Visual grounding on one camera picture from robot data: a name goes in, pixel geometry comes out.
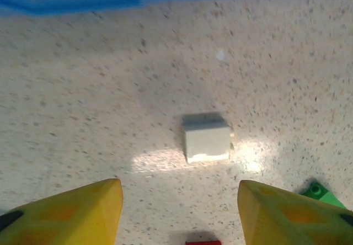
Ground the small white lego brick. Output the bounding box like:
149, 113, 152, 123
180, 112, 234, 165

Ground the small green lego brick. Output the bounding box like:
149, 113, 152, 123
299, 180, 347, 210

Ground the small red lego brick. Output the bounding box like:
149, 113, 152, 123
185, 239, 222, 245

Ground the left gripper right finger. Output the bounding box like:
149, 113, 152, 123
237, 179, 353, 245

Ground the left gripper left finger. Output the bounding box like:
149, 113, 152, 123
0, 178, 123, 245

